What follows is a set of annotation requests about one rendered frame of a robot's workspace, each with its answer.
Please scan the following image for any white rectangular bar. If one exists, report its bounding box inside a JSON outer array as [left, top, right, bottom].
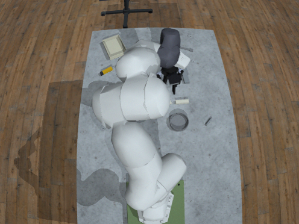
[[175, 99, 189, 105]]

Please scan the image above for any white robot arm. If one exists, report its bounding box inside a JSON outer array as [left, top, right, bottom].
[[92, 28, 190, 224]]

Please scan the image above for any yellow cylinder with black end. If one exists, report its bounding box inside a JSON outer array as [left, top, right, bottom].
[[100, 67, 113, 76]]

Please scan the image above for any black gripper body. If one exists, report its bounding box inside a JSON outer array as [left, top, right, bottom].
[[161, 66, 179, 76]]

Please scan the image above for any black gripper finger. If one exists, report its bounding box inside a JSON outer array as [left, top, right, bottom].
[[156, 71, 168, 84], [172, 68, 184, 95]]

